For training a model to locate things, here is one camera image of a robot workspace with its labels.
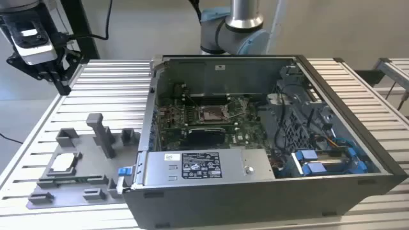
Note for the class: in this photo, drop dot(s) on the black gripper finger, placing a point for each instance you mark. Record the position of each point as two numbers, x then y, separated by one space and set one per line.
61 83
20 65

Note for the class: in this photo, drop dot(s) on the silver square CPU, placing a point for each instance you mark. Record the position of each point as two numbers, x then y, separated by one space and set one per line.
64 162

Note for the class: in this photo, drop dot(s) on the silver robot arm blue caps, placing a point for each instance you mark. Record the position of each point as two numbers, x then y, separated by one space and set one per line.
242 14

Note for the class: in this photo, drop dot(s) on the black RAM slot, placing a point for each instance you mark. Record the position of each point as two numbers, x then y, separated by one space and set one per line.
205 100
205 96

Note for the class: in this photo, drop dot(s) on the CPU socket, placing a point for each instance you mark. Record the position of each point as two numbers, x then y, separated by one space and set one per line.
211 114

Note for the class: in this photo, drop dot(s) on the black expansion slot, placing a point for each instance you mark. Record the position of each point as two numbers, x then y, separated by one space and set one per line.
210 123

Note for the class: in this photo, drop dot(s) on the grey plastic parts rack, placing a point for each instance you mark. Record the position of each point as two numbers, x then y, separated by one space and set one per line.
85 165

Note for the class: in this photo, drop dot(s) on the green RAM stick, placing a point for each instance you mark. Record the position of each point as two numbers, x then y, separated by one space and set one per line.
75 179

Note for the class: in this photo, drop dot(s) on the blue case latch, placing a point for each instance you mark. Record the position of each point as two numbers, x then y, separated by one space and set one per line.
123 171

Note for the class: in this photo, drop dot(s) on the thin metal locking lever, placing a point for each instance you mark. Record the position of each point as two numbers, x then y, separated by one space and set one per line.
193 100

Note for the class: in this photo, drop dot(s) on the black white case sticker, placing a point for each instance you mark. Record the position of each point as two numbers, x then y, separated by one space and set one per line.
218 67

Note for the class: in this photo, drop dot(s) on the black rubber case foot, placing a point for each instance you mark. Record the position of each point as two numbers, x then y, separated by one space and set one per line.
153 194
161 225

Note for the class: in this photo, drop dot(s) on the green motherboard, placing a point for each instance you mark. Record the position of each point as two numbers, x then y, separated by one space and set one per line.
245 134

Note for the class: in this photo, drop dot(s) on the silver power supply unit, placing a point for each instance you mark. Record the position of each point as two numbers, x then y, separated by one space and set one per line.
233 165

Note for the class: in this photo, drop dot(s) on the grey metal disk bay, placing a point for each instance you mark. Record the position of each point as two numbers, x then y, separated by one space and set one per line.
297 124

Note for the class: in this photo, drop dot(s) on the open black PC case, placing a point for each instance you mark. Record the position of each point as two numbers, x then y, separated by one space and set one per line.
255 203

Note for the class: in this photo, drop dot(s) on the hard disk in blue carrier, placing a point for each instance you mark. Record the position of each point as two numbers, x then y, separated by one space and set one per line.
314 167
306 154

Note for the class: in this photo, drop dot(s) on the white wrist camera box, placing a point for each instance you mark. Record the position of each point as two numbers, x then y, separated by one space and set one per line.
36 54

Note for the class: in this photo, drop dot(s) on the black upright post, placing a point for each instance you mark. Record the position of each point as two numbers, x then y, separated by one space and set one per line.
85 28

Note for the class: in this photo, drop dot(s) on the black table bracket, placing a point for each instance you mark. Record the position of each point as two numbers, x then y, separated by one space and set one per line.
369 77

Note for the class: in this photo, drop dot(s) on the aluminium frame profile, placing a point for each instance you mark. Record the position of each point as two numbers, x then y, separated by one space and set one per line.
394 69

